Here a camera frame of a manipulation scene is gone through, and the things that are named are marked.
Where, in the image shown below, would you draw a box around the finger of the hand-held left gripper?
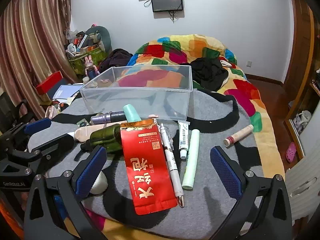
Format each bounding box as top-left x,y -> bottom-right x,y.
29,134 -> 75,167
5,117 -> 52,141

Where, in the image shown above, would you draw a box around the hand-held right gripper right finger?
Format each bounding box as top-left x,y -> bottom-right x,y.
210,145 -> 293,240

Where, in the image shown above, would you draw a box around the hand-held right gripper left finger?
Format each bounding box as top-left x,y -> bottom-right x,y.
24,145 -> 110,240

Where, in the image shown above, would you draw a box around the beige cosmetic tube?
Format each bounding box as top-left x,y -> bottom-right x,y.
67,125 -> 100,143

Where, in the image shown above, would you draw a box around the light green tube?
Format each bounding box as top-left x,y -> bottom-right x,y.
182,129 -> 200,190

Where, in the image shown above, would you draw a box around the green glass bottle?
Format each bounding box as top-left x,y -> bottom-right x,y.
80,124 -> 124,153

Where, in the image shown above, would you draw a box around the pink lip tube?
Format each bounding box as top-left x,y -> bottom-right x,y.
223,124 -> 254,147

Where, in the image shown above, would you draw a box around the white pen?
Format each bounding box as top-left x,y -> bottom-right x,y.
159,123 -> 185,208

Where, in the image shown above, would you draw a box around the small white ointment tube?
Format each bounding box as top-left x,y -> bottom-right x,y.
178,120 -> 190,159

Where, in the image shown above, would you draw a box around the red foil packet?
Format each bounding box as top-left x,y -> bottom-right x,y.
120,119 -> 178,215

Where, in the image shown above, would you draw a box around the purple cosmetic tube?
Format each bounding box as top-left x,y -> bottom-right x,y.
90,111 -> 127,125

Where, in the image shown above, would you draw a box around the teal plastic bottle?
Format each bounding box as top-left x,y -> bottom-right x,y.
122,104 -> 142,123

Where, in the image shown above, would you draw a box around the clear plastic storage box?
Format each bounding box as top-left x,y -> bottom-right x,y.
79,65 -> 193,121

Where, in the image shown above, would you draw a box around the white round object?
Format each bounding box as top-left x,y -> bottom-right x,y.
89,171 -> 108,195

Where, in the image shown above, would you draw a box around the pink pouch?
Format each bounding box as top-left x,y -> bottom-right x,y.
46,105 -> 63,120

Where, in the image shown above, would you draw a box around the black chair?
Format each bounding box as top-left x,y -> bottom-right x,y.
0,92 -> 33,132

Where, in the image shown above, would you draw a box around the grey black blanket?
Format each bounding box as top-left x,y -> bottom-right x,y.
27,90 -> 265,230

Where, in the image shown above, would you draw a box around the red box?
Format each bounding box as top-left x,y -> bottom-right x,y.
35,71 -> 64,94

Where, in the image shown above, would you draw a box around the white flat box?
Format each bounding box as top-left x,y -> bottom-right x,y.
52,84 -> 84,100

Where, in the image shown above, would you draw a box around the pink slipper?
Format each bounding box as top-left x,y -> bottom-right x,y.
286,142 -> 297,164

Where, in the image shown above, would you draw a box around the pink bunny figure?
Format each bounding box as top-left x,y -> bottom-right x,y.
84,55 -> 100,77

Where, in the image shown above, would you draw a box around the striped pink curtain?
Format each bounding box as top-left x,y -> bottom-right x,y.
0,0 -> 83,120

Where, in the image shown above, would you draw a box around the green storage box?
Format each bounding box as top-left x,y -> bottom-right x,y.
67,45 -> 107,75

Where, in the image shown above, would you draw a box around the white shoes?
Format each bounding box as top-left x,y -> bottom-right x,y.
294,110 -> 312,130

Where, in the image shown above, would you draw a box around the black garment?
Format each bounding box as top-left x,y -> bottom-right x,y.
190,57 -> 229,90

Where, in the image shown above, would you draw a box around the dark purple garment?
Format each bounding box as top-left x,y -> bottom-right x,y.
99,49 -> 133,73

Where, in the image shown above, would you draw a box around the grey plush toy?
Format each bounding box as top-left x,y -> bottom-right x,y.
85,26 -> 112,53

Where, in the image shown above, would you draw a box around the colourful patchwork blanket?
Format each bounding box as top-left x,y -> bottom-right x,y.
85,34 -> 285,240

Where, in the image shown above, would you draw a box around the wooden wardrobe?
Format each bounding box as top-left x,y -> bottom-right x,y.
285,0 -> 320,160

